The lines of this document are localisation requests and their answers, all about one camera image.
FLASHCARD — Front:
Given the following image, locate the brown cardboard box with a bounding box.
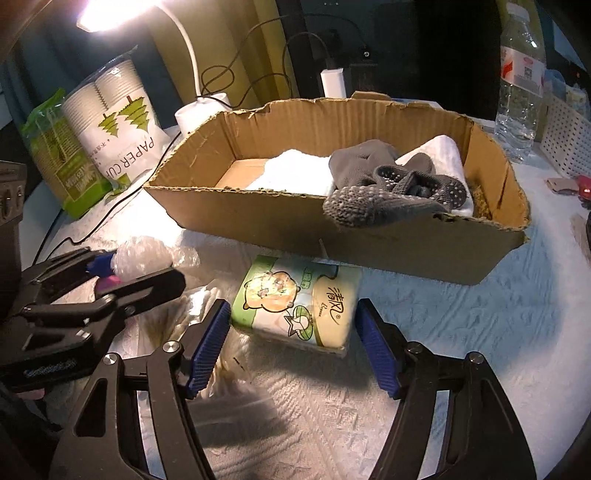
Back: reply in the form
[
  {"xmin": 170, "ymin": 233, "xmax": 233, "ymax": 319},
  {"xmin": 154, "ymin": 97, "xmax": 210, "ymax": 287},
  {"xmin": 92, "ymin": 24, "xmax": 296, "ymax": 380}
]
[{"xmin": 146, "ymin": 93, "xmax": 530, "ymax": 285}]

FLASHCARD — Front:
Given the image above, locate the cotton swab bag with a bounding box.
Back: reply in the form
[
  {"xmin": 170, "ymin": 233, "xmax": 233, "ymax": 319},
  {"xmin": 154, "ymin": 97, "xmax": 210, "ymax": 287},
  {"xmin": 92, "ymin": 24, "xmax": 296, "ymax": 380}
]
[{"xmin": 162, "ymin": 284, "xmax": 249, "ymax": 399}]

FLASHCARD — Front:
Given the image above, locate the yellow curtain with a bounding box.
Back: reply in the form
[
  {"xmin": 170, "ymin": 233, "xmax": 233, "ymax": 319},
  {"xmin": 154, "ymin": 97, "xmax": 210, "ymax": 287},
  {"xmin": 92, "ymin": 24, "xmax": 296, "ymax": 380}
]
[{"xmin": 140, "ymin": 1, "xmax": 297, "ymax": 123}]

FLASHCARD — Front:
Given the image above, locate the black power adapter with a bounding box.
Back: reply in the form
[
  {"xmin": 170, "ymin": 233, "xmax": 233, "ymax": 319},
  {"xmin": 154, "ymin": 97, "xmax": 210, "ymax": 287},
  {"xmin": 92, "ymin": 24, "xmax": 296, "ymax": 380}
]
[{"xmin": 349, "ymin": 47, "xmax": 378, "ymax": 92}]

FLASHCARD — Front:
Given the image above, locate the green paper cup package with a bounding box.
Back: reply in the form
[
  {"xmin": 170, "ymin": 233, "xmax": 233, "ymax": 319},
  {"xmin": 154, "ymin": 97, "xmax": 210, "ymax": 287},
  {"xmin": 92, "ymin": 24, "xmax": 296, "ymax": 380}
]
[{"xmin": 21, "ymin": 88, "xmax": 111, "ymax": 220}]

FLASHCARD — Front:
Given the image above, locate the white desk lamp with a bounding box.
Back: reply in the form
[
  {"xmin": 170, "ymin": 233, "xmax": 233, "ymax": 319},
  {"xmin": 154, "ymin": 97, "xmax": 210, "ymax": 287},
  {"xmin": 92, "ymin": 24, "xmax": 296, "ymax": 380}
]
[{"xmin": 77, "ymin": 0, "xmax": 231, "ymax": 136}]

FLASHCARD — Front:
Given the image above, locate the white perforated basket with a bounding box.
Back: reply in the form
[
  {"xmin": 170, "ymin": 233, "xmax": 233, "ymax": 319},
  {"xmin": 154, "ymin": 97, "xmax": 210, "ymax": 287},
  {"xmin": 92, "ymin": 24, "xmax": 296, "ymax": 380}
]
[{"xmin": 540, "ymin": 94, "xmax": 591, "ymax": 179}]

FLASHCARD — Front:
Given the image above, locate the clear water bottle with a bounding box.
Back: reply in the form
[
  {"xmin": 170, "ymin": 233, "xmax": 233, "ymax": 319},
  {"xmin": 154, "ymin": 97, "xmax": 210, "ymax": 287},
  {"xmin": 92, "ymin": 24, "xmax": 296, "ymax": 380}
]
[{"xmin": 494, "ymin": 2, "xmax": 546, "ymax": 162}]

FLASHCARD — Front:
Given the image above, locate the green tissue packet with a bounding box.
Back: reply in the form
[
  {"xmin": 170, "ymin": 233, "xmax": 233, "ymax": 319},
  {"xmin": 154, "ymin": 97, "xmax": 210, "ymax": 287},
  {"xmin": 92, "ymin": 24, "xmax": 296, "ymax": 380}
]
[{"xmin": 231, "ymin": 255, "xmax": 362, "ymax": 356}]

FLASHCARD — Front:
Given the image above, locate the grey dotted glove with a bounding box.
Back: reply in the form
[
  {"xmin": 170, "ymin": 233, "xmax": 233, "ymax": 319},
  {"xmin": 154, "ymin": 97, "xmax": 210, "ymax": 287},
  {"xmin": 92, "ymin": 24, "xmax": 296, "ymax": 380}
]
[{"xmin": 322, "ymin": 139, "xmax": 467, "ymax": 228}]

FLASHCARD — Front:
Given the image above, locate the black lamp cable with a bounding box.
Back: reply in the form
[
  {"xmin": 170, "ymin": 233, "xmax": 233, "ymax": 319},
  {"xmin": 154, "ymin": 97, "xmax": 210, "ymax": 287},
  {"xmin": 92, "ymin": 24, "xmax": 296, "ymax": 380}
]
[{"xmin": 34, "ymin": 15, "xmax": 334, "ymax": 266}]

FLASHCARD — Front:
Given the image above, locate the clear bubble wrap bag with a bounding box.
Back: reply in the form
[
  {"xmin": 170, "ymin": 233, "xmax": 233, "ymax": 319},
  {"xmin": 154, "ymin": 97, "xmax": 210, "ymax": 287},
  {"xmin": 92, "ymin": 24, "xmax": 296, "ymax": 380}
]
[{"xmin": 110, "ymin": 236, "xmax": 200, "ymax": 281}]

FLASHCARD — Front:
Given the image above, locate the white charger adapter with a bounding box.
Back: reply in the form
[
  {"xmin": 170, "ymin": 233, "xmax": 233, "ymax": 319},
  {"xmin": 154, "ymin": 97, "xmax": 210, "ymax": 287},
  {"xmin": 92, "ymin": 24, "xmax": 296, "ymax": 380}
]
[{"xmin": 321, "ymin": 68, "xmax": 346, "ymax": 99}]

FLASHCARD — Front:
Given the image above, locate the white textured tablecloth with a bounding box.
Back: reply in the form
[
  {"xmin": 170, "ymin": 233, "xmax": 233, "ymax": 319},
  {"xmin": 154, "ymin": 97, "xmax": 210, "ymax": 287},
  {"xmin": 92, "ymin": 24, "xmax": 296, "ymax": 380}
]
[{"xmin": 20, "ymin": 152, "xmax": 590, "ymax": 479}]

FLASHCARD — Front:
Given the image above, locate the white towel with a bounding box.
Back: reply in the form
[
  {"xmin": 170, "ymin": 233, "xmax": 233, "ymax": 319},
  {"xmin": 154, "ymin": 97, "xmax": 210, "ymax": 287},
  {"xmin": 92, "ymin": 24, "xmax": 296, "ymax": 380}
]
[{"xmin": 396, "ymin": 135, "xmax": 474, "ymax": 217}]

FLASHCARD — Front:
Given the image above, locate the pink plush toy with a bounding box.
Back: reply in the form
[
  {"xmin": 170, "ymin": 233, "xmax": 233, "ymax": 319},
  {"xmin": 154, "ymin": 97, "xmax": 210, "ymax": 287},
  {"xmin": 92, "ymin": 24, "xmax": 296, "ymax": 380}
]
[{"xmin": 94, "ymin": 275, "xmax": 122, "ymax": 296}]

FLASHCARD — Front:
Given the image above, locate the brown fuzzy pouch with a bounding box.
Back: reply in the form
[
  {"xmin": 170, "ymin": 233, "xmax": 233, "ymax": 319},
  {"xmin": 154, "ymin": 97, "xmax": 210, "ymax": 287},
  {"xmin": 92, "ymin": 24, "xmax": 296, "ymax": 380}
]
[{"xmin": 468, "ymin": 182, "xmax": 493, "ymax": 220}]

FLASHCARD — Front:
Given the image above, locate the white paper napkin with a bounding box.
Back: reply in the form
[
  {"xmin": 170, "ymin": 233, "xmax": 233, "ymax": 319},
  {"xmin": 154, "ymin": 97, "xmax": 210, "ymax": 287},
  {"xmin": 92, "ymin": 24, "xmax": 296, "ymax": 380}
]
[{"xmin": 245, "ymin": 149, "xmax": 334, "ymax": 197}]

